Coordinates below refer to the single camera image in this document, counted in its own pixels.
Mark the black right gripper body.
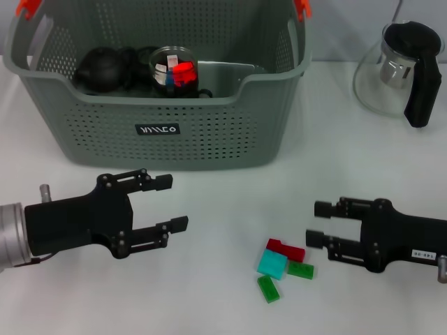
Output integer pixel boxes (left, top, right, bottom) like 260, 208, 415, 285
359, 198, 447, 274

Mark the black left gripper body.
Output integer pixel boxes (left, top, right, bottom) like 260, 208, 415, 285
24, 174, 136, 260

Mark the dark red toy brick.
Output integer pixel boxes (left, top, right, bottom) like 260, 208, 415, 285
265, 238, 307, 263

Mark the beige translucent toy brick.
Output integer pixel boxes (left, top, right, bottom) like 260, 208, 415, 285
153, 62, 168, 84

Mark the glass teacup black holder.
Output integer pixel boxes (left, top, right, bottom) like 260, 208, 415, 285
132, 46, 156, 90
148, 46, 214, 99

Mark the large orange-red toy brick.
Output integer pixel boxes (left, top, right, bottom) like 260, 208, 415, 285
173, 61, 196, 75

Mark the grey perforated storage bin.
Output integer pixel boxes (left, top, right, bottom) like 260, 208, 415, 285
2, 0, 313, 172

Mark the green toy brick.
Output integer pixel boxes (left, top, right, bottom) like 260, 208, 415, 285
286, 260, 315, 280
257, 274, 281, 304

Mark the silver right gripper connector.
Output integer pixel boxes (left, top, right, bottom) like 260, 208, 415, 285
436, 254, 447, 284

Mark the teal toy brick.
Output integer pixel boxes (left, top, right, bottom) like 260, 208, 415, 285
257, 249, 289, 281

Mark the black clay teapot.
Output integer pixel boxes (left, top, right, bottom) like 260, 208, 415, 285
75, 47, 135, 94

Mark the dark left gripper cable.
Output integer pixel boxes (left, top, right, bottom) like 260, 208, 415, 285
17, 253, 59, 269

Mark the glass teapot black handle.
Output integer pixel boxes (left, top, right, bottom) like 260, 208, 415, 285
352, 20, 445, 129

